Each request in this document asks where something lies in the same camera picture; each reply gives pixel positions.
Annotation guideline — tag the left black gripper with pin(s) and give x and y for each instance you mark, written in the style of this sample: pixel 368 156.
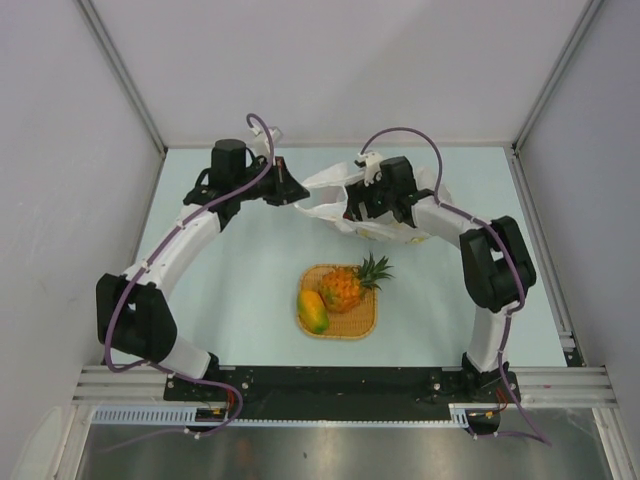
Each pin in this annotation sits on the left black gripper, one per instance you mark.
pixel 284 186

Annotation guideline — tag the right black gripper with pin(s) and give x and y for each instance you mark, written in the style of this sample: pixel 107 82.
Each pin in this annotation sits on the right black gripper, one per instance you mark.
pixel 357 193

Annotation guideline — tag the fake pineapple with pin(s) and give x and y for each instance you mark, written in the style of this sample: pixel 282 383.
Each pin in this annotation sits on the fake pineapple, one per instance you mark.
pixel 345 287

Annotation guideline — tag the fake mango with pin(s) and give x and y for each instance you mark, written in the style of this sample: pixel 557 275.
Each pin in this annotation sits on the fake mango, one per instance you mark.
pixel 312 312

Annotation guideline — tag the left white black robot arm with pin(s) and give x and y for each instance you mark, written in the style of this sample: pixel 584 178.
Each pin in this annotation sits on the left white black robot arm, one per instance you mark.
pixel 133 313

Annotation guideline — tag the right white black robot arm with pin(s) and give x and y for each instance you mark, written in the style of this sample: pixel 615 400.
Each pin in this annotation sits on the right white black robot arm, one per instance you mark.
pixel 497 268

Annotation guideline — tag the woven bamboo tray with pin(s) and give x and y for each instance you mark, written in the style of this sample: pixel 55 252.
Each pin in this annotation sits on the woven bamboo tray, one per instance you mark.
pixel 355 324

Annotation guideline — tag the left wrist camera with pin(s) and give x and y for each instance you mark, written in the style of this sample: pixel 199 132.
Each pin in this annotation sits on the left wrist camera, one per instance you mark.
pixel 260 145

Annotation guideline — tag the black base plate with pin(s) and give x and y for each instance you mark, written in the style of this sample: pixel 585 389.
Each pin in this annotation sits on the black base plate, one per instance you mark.
pixel 368 394

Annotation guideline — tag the aluminium frame rail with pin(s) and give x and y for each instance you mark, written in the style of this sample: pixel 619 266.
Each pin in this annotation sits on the aluminium frame rail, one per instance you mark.
pixel 549 387

